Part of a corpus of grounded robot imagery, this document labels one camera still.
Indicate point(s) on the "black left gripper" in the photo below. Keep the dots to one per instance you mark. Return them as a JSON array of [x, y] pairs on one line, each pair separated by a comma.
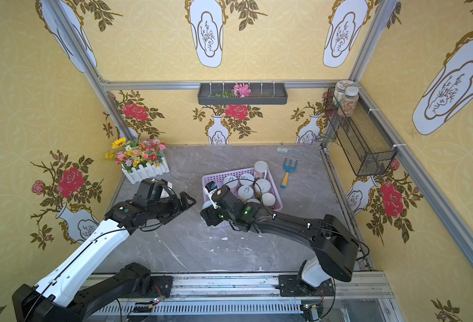
[[179, 202]]

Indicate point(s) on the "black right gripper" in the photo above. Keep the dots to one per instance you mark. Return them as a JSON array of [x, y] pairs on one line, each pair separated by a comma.
[[211, 213]]

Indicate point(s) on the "blue yellow label can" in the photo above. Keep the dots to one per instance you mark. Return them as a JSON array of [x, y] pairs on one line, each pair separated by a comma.
[[260, 169]]

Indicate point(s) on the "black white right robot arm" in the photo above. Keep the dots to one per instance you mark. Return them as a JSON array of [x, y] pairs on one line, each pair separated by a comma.
[[336, 249]]

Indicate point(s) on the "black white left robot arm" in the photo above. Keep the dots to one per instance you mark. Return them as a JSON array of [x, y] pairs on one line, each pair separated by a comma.
[[59, 297]]

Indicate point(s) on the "purple perforated plastic basket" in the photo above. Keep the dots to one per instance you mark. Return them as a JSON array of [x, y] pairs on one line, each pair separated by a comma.
[[216, 179]]

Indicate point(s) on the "flowers in white fence planter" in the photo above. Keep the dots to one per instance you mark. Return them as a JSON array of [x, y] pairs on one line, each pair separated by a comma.
[[139, 159]]

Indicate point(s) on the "blue yellow garden fork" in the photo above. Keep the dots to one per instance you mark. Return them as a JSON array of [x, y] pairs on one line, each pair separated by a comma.
[[289, 166]]

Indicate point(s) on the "pink flower on shelf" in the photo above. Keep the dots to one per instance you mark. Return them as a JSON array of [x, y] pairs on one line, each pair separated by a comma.
[[241, 90]]

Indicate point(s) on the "jar with white lid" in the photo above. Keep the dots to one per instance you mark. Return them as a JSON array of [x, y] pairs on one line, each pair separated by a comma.
[[348, 101]]

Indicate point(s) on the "jar with patterned lid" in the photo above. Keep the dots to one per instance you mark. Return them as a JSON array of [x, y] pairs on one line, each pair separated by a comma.
[[340, 88]]

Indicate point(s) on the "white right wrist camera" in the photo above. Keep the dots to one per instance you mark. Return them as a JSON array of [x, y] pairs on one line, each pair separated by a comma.
[[209, 190]]

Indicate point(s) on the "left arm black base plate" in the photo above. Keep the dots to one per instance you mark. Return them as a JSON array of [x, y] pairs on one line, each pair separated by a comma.
[[157, 286]]

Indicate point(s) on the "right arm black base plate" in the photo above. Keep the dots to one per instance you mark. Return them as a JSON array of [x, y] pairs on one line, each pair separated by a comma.
[[294, 286]]

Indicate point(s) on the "dark grey wall shelf tray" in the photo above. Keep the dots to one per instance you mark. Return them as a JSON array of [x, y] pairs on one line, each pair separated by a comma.
[[263, 93]]

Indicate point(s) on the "black wire mesh basket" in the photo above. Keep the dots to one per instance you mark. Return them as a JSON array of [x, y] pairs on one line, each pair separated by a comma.
[[363, 139]]

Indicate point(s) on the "aluminium front rail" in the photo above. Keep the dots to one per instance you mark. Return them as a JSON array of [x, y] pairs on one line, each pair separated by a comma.
[[262, 285]]

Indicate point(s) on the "aluminium frame post left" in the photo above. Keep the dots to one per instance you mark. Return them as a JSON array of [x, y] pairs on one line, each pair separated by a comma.
[[71, 35]]

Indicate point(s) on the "aluminium frame post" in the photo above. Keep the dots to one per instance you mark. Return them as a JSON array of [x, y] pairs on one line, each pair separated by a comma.
[[346, 22], [71, 35]]

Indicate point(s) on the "aluminium frame post right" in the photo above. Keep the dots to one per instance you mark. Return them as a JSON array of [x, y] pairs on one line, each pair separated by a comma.
[[346, 22]]

